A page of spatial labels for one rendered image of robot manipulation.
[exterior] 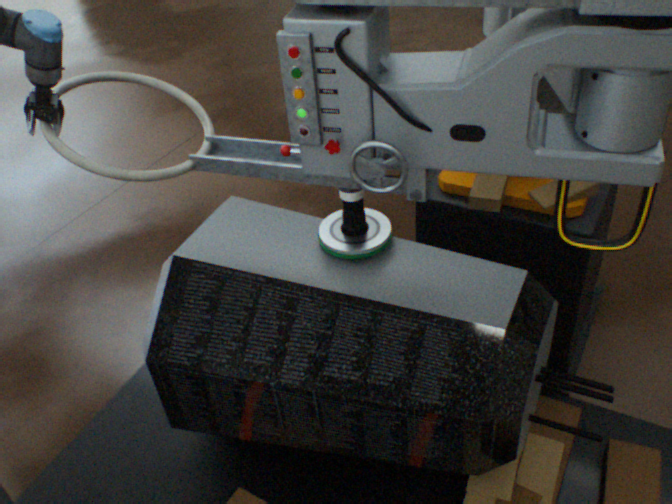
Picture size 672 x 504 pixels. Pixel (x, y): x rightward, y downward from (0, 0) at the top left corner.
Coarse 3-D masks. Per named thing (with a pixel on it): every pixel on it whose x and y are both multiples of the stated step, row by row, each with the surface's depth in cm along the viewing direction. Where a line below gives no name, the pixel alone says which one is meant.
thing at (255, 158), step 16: (224, 144) 197; (240, 144) 196; (256, 144) 194; (272, 144) 193; (288, 144) 191; (192, 160) 190; (208, 160) 189; (224, 160) 187; (240, 160) 186; (256, 160) 194; (272, 160) 193; (288, 160) 193; (256, 176) 188; (272, 176) 186; (288, 176) 184; (304, 176) 183; (320, 176) 181; (384, 176) 176; (400, 192) 177; (416, 192) 172
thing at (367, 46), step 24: (288, 24) 151; (312, 24) 149; (336, 24) 148; (360, 24) 146; (384, 24) 161; (360, 48) 150; (384, 48) 164; (336, 72) 155; (336, 96) 159; (360, 96) 157; (336, 120) 163; (360, 120) 161; (312, 168) 174; (336, 168) 172; (360, 168) 170
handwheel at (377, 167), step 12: (360, 144) 160; (372, 144) 158; (384, 144) 158; (360, 156) 162; (384, 156) 165; (396, 156) 159; (372, 168) 162; (384, 168) 161; (360, 180) 166; (372, 192) 167; (384, 192) 166
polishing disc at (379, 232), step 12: (336, 216) 203; (372, 216) 201; (384, 216) 201; (324, 228) 199; (336, 228) 198; (372, 228) 197; (384, 228) 196; (324, 240) 194; (336, 240) 194; (348, 240) 193; (360, 240) 193; (372, 240) 192; (384, 240) 192; (348, 252) 190; (360, 252) 190
